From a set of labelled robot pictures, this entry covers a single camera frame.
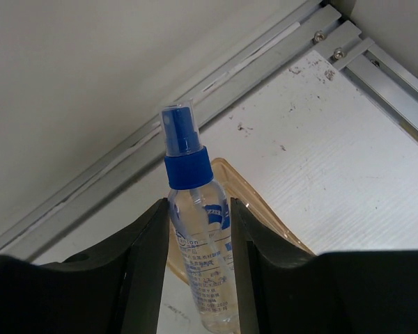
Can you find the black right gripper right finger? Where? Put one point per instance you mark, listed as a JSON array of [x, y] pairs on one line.
[[289, 291]]

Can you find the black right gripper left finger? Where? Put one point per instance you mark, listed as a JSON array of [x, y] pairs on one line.
[[114, 286]]

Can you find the amber plastic tray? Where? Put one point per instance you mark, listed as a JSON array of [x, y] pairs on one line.
[[267, 225]]

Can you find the aluminium side rail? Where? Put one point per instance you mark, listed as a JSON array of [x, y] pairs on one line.
[[384, 80]]

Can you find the aluminium back rail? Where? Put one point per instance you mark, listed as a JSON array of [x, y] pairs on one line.
[[99, 184]]

